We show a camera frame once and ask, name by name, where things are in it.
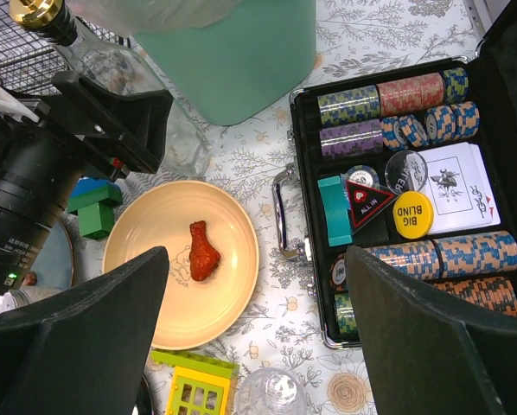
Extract vegas fifty chip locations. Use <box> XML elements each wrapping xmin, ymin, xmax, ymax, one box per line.
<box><xmin>345</xmin><ymin>164</ymin><xmax>380</xmax><ymax>188</ymax></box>

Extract green trash bin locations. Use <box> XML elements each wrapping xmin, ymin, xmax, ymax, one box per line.
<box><xmin>135</xmin><ymin>1</ymin><xmax>316</xmax><ymax>126</ymax></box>

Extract purple chip stack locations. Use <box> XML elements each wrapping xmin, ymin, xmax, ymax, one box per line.
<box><xmin>319</xmin><ymin>118</ymin><xmax>384</xmax><ymax>159</ymax></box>

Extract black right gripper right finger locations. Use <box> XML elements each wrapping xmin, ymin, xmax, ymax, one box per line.
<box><xmin>345</xmin><ymin>246</ymin><xmax>517</xmax><ymax>414</ymax></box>

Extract yellow big blind button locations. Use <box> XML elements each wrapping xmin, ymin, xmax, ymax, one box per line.
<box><xmin>393</xmin><ymin>191</ymin><xmax>434</xmax><ymax>239</ymax></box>

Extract red chicken drumstick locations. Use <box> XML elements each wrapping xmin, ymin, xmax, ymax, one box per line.
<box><xmin>189</xmin><ymin>220</ymin><xmax>221</xmax><ymax>282</ymax></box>

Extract silver case handle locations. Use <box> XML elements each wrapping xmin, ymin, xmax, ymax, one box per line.
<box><xmin>271</xmin><ymin>162</ymin><xmax>312</xmax><ymax>263</ymax></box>

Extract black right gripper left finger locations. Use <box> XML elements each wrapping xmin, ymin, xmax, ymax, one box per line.
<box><xmin>0</xmin><ymin>246</ymin><xmax>169</xmax><ymax>414</ymax></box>

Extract blue orange loose chips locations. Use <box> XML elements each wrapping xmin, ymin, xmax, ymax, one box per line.
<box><xmin>380</xmin><ymin>101</ymin><xmax>481</xmax><ymax>151</ymax></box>

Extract teal block in case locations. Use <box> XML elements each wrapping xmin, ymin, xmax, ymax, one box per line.
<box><xmin>317</xmin><ymin>176</ymin><xmax>353</xmax><ymax>246</ymax></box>

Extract clear dealer button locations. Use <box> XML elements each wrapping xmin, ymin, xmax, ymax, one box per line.
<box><xmin>385</xmin><ymin>150</ymin><xmax>428</xmax><ymax>195</ymax></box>

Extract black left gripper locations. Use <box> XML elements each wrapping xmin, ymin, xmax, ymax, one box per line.
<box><xmin>0</xmin><ymin>71</ymin><xmax>173</xmax><ymax>295</ymax></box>

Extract blue orange chip stack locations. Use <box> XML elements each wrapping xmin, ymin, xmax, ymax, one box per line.
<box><xmin>363</xmin><ymin>231</ymin><xmax>517</xmax><ymax>282</ymax></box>

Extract black wire basket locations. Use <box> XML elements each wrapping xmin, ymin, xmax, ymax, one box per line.
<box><xmin>0</xmin><ymin>0</ymin><xmax>132</xmax><ymax>92</ymax></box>

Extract green blue toy block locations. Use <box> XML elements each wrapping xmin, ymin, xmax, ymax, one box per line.
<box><xmin>67</xmin><ymin>177</ymin><xmax>123</xmax><ymax>240</ymax></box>

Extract blue ceramic plate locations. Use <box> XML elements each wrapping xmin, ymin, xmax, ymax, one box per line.
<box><xmin>31</xmin><ymin>220</ymin><xmax>74</xmax><ymax>290</ymax></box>

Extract black poker chip case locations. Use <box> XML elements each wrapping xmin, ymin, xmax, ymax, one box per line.
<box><xmin>290</xmin><ymin>1</ymin><xmax>517</xmax><ymax>349</ymax></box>

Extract all in triangle button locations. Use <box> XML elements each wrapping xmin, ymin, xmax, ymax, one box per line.
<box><xmin>346</xmin><ymin>181</ymin><xmax>397</xmax><ymax>233</ymax></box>

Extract green blue chip stack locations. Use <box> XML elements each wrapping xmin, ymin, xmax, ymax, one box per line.
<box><xmin>317</xmin><ymin>85</ymin><xmax>380</xmax><ymax>127</ymax></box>

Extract orange black chip stack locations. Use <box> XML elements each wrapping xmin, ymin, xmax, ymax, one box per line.
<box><xmin>431</xmin><ymin>276</ymin><xmax>517</xmax><ymax>316</ymax></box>

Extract deck of playing cards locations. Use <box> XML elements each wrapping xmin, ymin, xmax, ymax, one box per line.
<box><xmin>419</xmin><ymin>142</ymin><xmax>501</xmax><ymax>235</ymax></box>

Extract red chip stack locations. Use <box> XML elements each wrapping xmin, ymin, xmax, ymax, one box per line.
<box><xmin>377</xmin><ymin>73</ymin><xmax>445</xmax><ymax>117</ymax></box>

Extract yellow plate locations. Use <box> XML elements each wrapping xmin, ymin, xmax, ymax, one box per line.
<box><xmin>102</xmin><ymin>181</ymin><xmax>259</xmax><ymax>350</ymax></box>

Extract right clear glass cup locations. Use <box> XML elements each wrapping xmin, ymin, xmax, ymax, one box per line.
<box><xmin>235</xmin><ymin>367</ymin><xmax>307</xmax><ymax>415</ymax></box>

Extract yellow green toy window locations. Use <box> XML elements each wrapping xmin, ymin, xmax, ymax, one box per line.
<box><xmin>150</xmin><ymin>349</ymin><xmax>239</xmax><ymax>415</ymax></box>

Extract clear glass bottle gold cap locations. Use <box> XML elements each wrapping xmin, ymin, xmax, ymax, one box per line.
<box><xmin>9</xmin><ymin>1</ymin><xmax>211</xmax><ymax>178</ymax></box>

